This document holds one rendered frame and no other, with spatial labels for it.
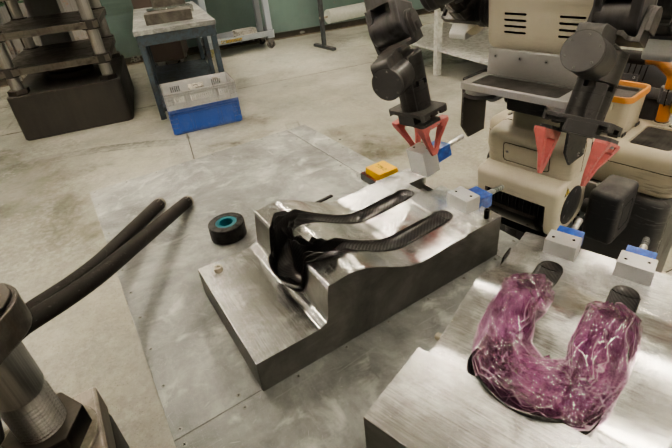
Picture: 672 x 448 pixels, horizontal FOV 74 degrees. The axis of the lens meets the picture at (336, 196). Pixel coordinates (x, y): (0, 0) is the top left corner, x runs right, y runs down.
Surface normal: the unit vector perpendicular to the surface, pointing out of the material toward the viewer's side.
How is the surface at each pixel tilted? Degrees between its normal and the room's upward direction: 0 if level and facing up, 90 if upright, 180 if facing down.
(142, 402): 0
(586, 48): 64
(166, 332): 0
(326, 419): 0
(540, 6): 98
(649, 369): 12
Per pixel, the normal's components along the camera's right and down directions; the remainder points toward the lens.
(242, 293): -0.09, -0.86
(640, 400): -0.26, -0.70
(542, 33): -0.73, 0.51
